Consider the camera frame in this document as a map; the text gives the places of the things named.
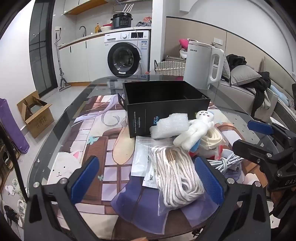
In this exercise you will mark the printed table mat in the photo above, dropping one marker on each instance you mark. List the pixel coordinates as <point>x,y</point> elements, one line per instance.
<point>92,129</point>

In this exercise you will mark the light blue cloth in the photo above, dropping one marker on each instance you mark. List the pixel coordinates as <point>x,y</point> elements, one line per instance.
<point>278,93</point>

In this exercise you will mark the white wall cabinet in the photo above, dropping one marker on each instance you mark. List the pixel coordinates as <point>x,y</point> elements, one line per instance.
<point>78,5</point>

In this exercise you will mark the black cardboard box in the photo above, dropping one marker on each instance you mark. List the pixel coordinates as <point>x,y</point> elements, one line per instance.
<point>138,115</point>

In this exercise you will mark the red and white packet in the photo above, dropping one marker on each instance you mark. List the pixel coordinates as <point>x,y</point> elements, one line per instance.
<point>193,154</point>

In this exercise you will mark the white plush toy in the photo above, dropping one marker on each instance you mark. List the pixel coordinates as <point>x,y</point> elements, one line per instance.
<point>196,132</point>

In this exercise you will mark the purple rolled mat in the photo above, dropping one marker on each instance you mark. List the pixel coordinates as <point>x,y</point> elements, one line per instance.
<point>11,125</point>

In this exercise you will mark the white and red bowl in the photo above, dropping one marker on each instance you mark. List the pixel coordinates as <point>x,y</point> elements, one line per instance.
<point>106,28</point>

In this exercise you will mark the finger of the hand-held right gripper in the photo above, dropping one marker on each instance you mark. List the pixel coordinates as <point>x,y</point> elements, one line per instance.
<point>259,127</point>
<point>249,147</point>

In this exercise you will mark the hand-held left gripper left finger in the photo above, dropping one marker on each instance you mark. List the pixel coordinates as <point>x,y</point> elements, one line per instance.
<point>84,178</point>

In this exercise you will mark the white washing machine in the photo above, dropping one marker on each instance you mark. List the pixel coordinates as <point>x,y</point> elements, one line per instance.
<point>124,58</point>

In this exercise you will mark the white electric kettle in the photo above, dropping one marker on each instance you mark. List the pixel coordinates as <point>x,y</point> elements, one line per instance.
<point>198,64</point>

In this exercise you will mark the black jacket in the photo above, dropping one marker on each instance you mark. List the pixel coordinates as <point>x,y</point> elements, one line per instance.
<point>260,92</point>

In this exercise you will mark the white bubble wrap sheet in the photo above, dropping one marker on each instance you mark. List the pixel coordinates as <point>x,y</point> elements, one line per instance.
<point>166,126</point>

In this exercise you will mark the white kitchen counter cabinet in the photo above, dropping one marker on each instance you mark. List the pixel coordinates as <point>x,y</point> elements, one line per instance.
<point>78,58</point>

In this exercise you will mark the white sneaker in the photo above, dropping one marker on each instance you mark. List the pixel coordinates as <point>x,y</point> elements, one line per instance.
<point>22,213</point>

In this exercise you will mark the grey pillow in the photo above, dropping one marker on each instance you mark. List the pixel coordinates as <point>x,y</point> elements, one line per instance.
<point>245,75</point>

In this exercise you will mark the kitchen faucet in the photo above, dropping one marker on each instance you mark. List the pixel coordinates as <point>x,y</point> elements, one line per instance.
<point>83,29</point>

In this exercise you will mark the dark shoe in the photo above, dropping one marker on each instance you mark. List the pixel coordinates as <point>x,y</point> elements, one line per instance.
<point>11,214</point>

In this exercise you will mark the open brown cardboard box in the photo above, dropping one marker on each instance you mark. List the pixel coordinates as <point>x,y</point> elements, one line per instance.
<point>39,122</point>

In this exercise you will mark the white router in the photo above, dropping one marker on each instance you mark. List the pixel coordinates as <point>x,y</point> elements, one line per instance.
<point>125,8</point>

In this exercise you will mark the yellow bottle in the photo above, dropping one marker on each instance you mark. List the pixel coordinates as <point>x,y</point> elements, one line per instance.
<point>97,29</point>

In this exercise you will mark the grey mop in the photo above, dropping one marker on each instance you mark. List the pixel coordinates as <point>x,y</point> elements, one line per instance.
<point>63,87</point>

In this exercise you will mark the flat white paper packet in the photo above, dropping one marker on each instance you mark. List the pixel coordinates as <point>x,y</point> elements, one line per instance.
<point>143,157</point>
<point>150,179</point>

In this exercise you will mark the wall light switch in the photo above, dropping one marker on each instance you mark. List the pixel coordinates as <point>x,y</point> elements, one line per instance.
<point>217,41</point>

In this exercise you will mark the grey crumpled cloth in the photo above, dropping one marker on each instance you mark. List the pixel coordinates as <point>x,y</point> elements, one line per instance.
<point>141,24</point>

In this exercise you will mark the pink cloth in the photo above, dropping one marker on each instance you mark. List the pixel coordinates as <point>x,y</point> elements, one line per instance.
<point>185,42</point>

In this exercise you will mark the black garment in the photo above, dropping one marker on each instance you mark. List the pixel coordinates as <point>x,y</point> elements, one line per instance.
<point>235,61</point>

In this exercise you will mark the dark glass door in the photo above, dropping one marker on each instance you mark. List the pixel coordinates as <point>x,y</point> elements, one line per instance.
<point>41,46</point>

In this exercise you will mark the wicker basket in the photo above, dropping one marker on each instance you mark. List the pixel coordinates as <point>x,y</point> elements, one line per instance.
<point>170,68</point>

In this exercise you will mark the black pressure cooker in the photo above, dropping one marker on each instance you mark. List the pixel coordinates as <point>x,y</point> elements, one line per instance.
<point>121,22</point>

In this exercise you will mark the beige sofa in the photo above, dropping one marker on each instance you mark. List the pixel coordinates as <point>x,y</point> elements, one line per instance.
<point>231,92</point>

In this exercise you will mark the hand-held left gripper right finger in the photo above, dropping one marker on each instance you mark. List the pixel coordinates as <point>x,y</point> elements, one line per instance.
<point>209,180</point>

